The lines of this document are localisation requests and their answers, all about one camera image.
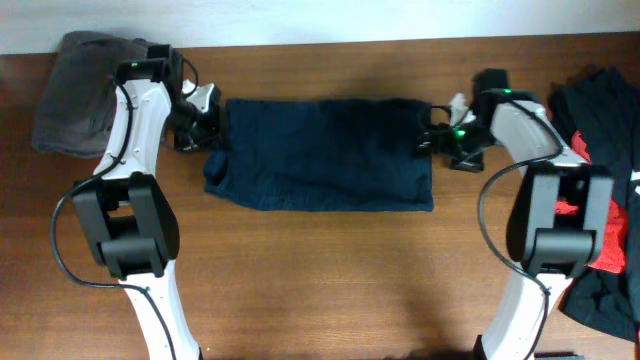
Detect dark blue shorts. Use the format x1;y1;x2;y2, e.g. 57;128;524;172
203;99;434;212

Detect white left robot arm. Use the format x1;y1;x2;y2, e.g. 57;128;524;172
62;45;221;359

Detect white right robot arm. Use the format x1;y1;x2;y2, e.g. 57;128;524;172
416;68;614;360

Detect black garment pile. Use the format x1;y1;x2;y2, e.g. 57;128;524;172
549;68;639;343

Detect folded grey shorts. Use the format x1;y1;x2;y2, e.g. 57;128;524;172
32;31;152;159

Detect red mesh garment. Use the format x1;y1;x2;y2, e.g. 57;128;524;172
555;131;629;275

